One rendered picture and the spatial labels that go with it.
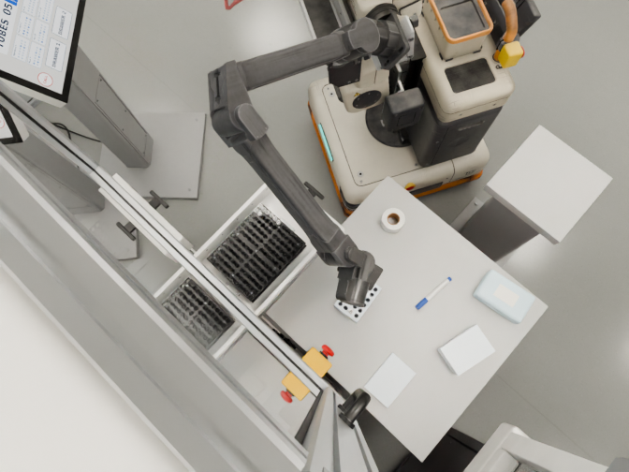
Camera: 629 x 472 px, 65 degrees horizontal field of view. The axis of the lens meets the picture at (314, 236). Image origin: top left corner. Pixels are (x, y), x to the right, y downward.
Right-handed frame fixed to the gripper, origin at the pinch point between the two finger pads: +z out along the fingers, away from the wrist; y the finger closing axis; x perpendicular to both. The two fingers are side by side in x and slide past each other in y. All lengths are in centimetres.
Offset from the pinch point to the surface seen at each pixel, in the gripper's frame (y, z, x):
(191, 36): -144, 98, 78
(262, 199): -36.4, 8.9, 5.9
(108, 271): -8, -107, -24
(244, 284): -25.1, 2.4, -18.4
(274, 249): -23.5, 2.6, -5.8
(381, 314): 11.5, 15.8, -3.8
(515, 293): 40.8, 11.1, 21.2
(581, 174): 43, 16, 67
